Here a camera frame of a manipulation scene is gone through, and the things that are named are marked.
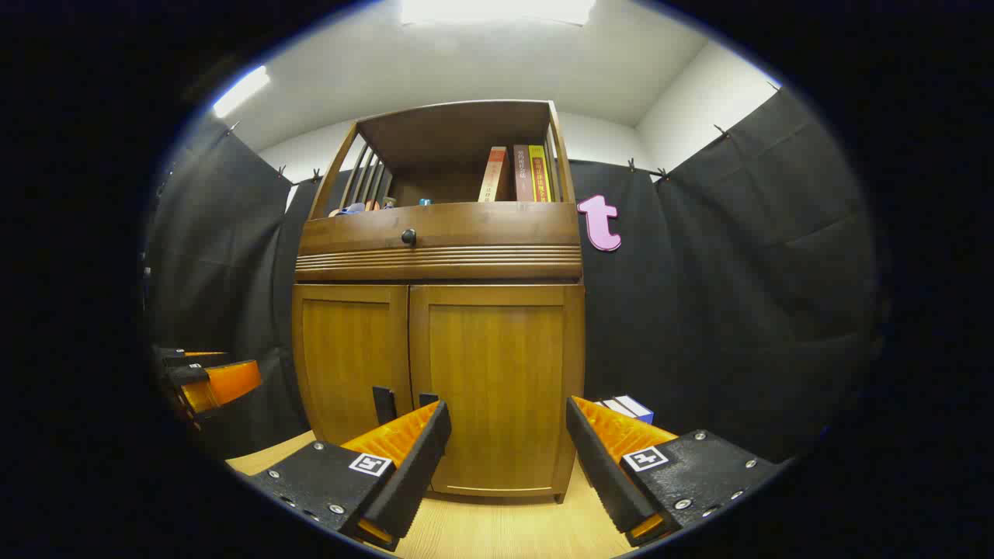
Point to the black round drawer knob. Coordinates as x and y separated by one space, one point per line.
408 237

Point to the yellow book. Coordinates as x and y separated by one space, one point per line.
540 175

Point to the black backdrop cloth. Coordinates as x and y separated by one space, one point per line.
738 310

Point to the small blue toy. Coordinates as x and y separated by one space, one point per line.
353 208

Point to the red and cream book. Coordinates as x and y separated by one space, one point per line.
493 175

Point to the blue book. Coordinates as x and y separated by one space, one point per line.
638 408

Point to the small ceiling light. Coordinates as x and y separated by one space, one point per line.
241 91

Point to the large ceiling light panel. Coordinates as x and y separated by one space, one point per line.
497 9

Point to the wooden cabinet drawer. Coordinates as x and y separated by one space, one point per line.
497 225

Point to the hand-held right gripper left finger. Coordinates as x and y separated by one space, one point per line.
415 473

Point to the dark brown book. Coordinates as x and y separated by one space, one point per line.
607 405

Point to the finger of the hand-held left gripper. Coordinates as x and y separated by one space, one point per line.
182 358
186 375

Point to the wooden cabinet door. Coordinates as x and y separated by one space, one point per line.
349 357
497 365

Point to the dark red book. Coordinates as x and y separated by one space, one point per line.
523 175

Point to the wooden double-door shoe cabinet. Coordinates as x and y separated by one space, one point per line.
466 268

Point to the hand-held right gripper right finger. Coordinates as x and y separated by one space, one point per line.
602 473

